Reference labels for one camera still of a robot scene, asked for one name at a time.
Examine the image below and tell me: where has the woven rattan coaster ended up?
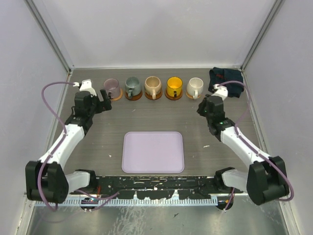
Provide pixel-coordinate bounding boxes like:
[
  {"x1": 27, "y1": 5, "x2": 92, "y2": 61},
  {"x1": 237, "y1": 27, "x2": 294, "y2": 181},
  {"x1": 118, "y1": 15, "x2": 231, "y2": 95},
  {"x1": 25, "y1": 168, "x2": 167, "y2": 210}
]
[
  {"x1": 186, "y1": 91, "x2": 201, "y2": 99},
  {"x1": 110, "y1": 88, "x2": 124, "y2": 101}
]

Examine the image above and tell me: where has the pink ceramic mug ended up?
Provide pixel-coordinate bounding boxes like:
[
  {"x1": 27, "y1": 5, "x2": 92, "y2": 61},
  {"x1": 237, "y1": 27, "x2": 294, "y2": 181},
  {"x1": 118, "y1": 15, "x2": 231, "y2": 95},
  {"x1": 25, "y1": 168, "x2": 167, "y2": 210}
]
[{"x1": 103, "y1": 78, "x2": 120, "y2": 99}]

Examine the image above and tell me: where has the white speckled ceramic mug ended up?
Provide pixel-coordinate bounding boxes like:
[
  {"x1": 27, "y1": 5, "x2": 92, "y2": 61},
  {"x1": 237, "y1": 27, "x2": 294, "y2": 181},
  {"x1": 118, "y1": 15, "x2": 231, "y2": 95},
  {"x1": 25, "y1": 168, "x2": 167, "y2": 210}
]
[{"x1": 186, "y1": 77, "x2": 204, "y2": 99}]

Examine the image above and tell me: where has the brown wooden coaster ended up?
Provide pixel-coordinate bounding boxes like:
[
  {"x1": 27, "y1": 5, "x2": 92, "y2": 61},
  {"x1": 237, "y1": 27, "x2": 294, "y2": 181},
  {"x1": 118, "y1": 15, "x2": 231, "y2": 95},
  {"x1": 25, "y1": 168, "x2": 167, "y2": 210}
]
[
  {"x1": 124, "y1": 91, "x2": 143, "y2": 101},
  {"x1": 144, "y1": 90, "x2": 163, "y2": 100},
  {"x1": 165, "y1": 90, "x2": 182, "y2": 100}
]

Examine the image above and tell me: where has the grey ceramic mug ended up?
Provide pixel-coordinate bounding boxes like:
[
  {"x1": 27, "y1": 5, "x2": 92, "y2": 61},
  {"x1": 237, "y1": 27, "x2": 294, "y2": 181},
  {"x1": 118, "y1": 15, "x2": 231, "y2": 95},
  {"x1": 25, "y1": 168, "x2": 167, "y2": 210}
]
[{"x1": 125, "y1": 77, "x2": 141, "y2": 99}]

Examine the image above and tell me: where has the yellow glass cup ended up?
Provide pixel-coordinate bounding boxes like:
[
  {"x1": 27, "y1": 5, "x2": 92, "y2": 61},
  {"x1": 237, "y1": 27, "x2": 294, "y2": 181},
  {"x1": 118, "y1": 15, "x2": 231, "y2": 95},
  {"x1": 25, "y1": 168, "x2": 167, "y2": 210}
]
[{"x1": 166, "y1": 77, "x2": 183, "y2": 99}]

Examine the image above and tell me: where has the beige ceramic mug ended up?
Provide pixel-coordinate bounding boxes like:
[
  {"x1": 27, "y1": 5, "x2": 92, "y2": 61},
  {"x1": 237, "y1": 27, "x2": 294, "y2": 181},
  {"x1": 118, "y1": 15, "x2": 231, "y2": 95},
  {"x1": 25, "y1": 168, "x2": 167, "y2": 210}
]
[{"x1": 144, "y1": 76, "x2": 162, "y2": 99}]

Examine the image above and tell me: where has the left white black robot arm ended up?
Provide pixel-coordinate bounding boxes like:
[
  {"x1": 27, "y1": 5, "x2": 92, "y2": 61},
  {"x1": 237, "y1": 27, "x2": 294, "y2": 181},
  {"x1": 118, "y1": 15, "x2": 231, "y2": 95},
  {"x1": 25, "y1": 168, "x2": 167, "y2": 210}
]
[{"x1": 25, "y1": 89, "x2": 112, "y2": 204}]

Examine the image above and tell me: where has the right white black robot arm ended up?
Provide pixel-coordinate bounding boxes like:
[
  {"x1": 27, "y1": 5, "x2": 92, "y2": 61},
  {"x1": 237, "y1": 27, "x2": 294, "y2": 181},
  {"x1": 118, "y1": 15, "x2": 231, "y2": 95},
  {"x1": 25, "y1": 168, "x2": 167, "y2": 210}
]
[{"x1": 197, "y1": 95, "x2": 294, "y2": 205}]

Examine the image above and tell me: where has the dark blue folded cloth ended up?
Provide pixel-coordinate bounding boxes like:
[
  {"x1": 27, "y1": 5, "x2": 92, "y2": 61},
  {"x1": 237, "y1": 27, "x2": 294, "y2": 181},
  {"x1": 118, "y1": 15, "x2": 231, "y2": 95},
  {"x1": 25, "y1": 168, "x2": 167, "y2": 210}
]
[{"x1": 208, "y1": 67, "x2": 244, "y2": 98}]

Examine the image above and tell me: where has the lavender plastic tray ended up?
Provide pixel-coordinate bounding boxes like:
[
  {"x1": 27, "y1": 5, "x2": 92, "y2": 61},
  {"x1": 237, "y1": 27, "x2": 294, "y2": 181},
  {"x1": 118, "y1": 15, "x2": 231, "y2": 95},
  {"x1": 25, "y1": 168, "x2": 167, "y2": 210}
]
[{"x1": 122, "y1": 132, "x2": 184, "y2": 174}]

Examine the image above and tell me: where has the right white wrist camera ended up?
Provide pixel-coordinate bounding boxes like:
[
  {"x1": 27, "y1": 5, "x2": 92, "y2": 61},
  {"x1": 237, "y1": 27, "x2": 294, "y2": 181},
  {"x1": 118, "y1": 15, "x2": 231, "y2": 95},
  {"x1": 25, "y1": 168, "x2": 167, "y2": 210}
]
[{"x1": 212, "y1": 84, "x2": 228, "y2": 101}]

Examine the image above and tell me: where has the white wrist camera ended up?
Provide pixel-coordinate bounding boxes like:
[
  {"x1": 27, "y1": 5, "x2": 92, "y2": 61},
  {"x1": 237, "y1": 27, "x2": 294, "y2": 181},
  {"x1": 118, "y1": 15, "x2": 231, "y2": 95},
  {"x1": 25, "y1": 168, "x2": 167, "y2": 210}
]
[
  {"x1": 73, "y1": 79, "x2": 97, "y2": 96},
  {"x1": 212, "y1": 84, "x2": 228, "y2": 101}
]

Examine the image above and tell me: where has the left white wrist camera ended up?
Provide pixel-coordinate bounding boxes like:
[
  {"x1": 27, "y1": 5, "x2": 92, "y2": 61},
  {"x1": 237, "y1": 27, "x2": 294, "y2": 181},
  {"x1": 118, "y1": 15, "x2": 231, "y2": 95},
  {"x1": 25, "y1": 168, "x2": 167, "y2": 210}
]
[{"x1": 73, "y1": 79, "x2": 97, "y2": 96}]

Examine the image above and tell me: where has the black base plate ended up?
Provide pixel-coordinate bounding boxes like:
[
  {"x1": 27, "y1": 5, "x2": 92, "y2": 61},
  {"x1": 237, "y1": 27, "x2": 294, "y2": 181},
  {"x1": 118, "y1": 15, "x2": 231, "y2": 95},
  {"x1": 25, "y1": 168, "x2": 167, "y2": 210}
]
[{"x1": 81, "y1": 176, "x2": 232, "y2": 200}]

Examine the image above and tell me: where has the aluminium frame rail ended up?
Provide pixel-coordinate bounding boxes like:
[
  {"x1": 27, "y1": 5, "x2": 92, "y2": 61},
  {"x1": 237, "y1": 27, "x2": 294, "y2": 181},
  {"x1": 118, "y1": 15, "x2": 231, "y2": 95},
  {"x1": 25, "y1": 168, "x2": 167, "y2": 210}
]
[{"x1": 22, "y1": 175, "x2": 291, "y2": 209}]

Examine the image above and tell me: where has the white slotted cable duct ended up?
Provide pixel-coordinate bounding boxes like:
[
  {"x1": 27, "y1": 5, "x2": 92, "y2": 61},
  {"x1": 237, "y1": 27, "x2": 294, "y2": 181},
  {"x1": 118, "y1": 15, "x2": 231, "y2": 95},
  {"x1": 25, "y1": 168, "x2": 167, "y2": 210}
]
[{"x1": 35, "y1": 195, "x2": 221, "y2": 207}]

